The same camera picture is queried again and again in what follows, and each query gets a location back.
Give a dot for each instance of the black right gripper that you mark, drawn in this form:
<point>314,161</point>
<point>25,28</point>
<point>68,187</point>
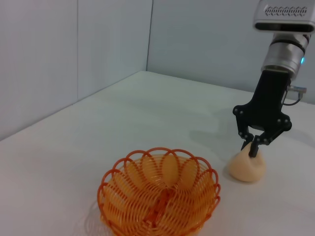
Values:
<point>268,108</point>

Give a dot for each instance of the pale peach bun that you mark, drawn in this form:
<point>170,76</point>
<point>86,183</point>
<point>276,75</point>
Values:
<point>246,169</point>

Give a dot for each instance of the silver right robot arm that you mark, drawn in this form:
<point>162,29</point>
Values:
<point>283,54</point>

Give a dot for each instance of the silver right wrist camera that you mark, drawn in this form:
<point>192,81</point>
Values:
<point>283,14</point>

